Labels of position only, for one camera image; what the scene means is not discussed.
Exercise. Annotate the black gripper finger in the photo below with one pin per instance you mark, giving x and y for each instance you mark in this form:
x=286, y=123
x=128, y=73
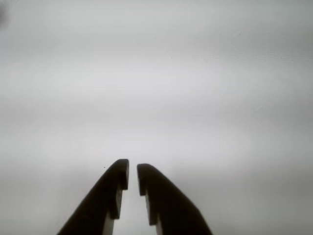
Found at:
x=105, y=195
x=171, y=203

